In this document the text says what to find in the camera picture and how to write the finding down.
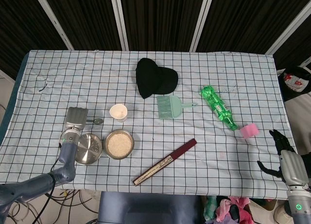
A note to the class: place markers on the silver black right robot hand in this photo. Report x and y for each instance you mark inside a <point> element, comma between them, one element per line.
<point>292,164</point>

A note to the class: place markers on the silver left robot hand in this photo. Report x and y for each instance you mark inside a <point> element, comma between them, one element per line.
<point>76,118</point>

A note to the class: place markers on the metal spoon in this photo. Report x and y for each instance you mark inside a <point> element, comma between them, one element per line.
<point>98,121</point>

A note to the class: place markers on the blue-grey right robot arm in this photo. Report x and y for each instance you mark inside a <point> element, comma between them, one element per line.
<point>298,209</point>

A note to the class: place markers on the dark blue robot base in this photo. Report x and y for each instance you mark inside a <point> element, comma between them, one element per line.
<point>148,207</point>

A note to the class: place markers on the white paper cup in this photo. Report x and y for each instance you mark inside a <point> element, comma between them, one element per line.
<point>118,113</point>

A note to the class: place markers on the metal bowl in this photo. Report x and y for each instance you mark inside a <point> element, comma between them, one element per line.
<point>107,148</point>

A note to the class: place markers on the white rice heap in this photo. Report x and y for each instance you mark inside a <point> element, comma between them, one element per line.
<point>119,144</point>

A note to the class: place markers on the mint green hand brush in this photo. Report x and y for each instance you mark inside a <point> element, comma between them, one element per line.
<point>173,107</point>

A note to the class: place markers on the shallow metal plate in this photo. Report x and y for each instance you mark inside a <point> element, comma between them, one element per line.
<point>88,151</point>

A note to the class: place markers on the pink foam block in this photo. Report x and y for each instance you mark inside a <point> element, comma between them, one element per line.
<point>249,130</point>

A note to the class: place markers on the white black-checked tablecloth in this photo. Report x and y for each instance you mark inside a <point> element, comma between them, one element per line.
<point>218,160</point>

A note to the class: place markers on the pile of colourful clothes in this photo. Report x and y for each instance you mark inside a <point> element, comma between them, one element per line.
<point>230,209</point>

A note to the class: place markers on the black bag with red print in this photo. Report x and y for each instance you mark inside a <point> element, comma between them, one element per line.
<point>295,85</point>

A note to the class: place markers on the black baseball cap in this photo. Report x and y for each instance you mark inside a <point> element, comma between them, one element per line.
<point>155,78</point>

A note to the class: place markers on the green plastic bottle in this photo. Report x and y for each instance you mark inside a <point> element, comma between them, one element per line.
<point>218,107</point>

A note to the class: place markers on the folded dark red fan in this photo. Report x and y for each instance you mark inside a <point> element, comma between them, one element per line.
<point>165,162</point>

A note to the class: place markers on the white frame post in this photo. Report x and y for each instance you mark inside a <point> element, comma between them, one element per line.
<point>119,20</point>
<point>202,20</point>
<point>291,27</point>
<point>57,22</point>

